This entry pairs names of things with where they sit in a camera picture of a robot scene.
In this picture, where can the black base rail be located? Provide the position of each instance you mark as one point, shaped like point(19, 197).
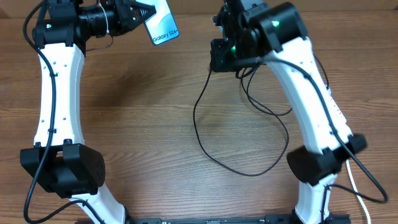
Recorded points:
point(236, 220)

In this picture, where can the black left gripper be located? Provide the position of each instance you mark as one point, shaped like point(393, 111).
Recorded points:
point(123, 9)

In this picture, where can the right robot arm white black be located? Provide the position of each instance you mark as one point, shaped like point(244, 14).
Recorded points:
point(255, 34)

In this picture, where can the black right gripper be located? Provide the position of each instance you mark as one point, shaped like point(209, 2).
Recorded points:
point(219, 64)

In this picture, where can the blue Galaxy smartphone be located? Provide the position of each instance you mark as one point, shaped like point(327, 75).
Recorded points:
point(161, 26)

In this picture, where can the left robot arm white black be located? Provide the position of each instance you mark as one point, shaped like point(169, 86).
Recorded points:
point(59, 160)

